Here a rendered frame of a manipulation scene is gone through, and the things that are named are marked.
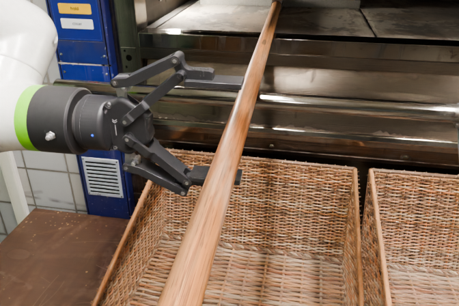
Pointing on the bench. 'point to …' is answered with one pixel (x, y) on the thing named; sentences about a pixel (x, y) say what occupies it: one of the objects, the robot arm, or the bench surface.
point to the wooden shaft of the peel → (217, 187)
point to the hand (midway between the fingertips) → (233, 132)
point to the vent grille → (102, 177)
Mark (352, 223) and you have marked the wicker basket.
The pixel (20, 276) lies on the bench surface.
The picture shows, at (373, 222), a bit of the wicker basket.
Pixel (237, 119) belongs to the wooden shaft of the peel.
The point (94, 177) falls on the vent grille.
